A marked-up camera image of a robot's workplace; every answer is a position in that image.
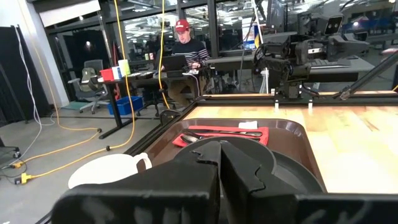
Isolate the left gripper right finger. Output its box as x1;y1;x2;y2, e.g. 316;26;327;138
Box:
221;140;398;224

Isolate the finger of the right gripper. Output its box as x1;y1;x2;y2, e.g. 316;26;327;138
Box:
341;37;371;62
328;34;346;60

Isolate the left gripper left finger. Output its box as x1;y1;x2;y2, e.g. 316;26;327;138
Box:
51;140;222;224

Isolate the black round plate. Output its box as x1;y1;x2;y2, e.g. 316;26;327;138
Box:
270;151;325;194

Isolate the black bowl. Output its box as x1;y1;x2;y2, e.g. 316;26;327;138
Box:
175;136;277;184

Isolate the white ceramic mug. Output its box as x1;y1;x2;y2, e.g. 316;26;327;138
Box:
67;152;153;190

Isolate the red cloth napkin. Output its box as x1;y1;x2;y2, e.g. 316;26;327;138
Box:
172;121;270;147

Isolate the dark metal fork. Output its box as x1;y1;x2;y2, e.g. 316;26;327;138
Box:
183;131;264;138

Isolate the dark metal knife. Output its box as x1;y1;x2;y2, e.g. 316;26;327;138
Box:
192;128;249;134

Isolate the brown plastic tray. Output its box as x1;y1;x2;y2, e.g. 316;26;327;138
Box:
144;118;328;194

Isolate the grey desk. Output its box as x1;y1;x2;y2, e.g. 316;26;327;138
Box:
205;54;376;83

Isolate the blue plastic bin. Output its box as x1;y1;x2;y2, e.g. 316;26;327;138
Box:
107;95;144;116

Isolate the black desk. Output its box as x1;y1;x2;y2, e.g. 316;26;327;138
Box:
98;70;206;140

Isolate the person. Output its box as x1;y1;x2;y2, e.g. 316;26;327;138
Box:
161;19;211;106

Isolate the blue and white box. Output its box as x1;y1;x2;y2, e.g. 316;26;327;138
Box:
111;65;123;80

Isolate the red box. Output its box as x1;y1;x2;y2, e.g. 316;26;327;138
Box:
99;68;115;82

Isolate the green box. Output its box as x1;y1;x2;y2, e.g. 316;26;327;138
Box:
118;58;131;77

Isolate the black laptop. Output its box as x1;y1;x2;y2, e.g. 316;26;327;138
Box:
161;55;189;73

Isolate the grey office chair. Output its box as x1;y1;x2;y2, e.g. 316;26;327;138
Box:
67;58;108;114

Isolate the black partition panel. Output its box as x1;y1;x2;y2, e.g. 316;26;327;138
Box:
0;26;52;127

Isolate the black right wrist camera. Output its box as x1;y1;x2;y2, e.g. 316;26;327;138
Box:
325;15;345;35

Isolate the black aluminium table frame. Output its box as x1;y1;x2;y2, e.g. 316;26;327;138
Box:
124;49;398;156

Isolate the yellow extension cable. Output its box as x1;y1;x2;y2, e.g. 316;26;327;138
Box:
14;0;137;185
9;0;103;170
157;0;171;110

